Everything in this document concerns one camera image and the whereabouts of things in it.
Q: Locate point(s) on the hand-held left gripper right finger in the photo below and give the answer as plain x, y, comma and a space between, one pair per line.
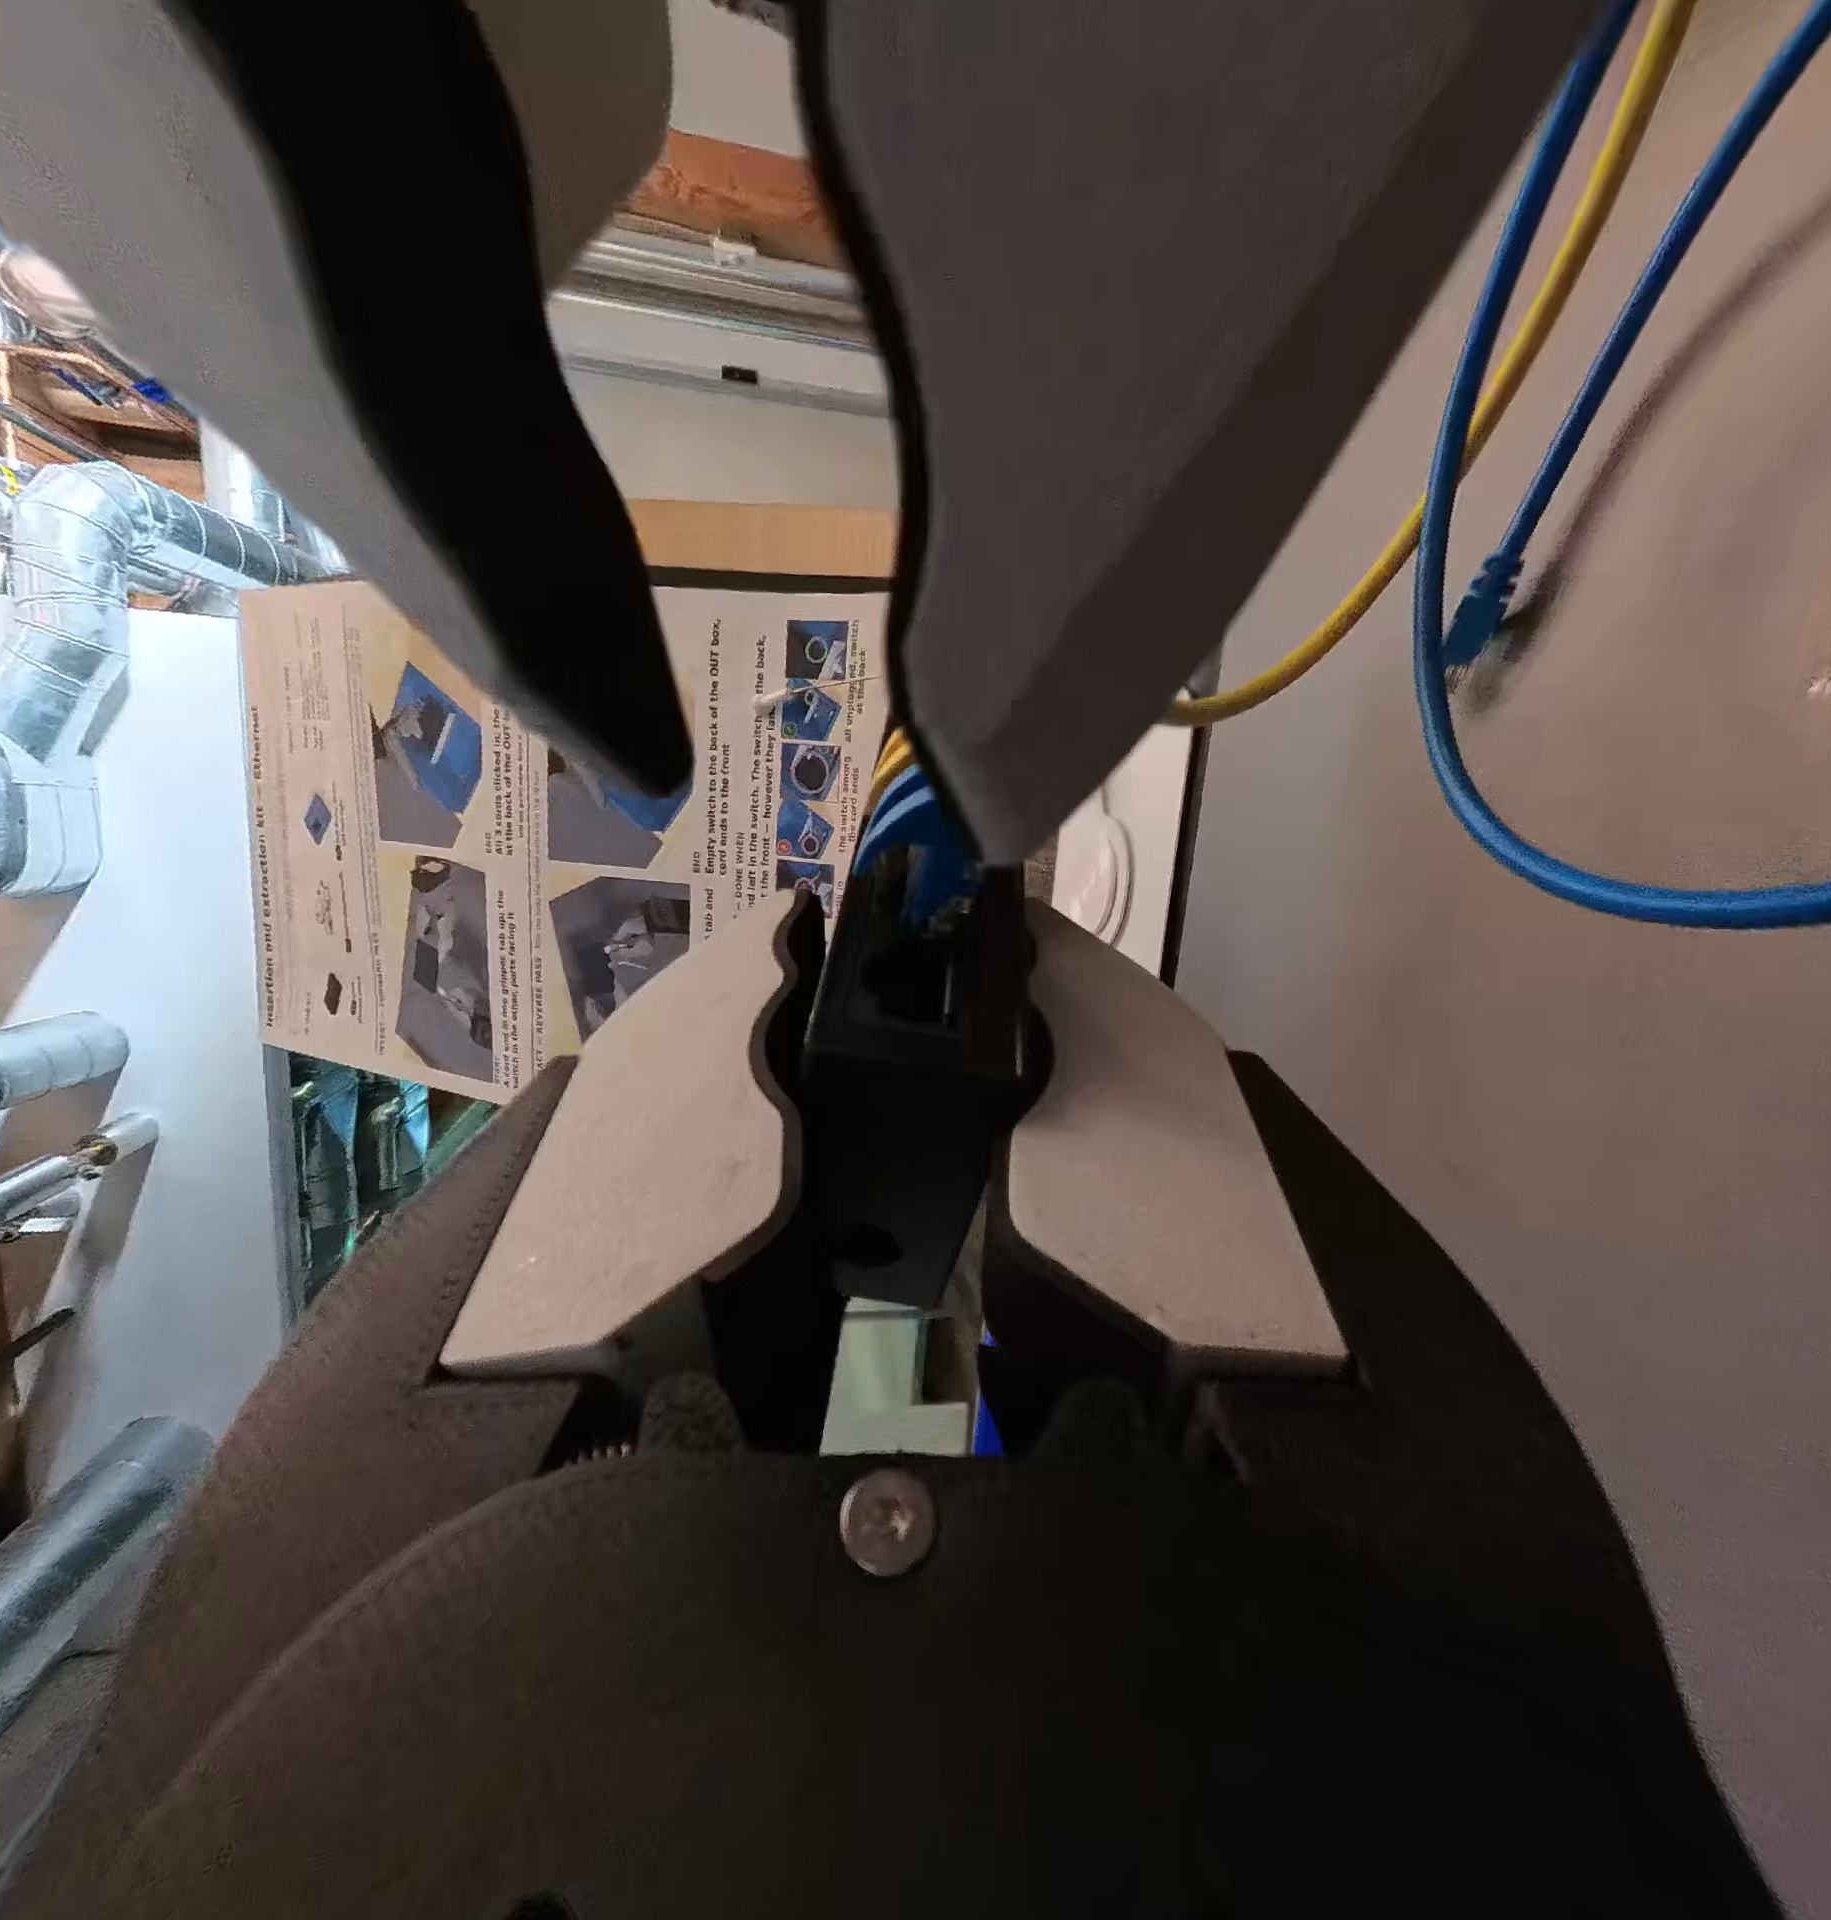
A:
1171, 1199

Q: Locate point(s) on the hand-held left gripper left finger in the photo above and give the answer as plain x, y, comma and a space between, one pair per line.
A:
659, 1186

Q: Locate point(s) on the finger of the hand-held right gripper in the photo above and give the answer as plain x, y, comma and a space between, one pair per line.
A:
135, 150
1155, 302

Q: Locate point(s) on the black ethernet switch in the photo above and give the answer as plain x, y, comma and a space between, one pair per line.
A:
900, 1111

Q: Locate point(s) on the blue plastic bin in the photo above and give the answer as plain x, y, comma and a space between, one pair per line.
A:
992, 1395

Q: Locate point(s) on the printed instruction sheet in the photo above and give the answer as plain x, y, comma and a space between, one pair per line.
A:
405, 900

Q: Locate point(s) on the wooden beam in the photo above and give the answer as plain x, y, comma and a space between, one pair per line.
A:
736, 195

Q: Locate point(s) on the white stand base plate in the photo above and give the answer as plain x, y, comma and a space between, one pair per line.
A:
1140, 886

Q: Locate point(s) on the silver elbow duct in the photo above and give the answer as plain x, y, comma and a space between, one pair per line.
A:
61, 602

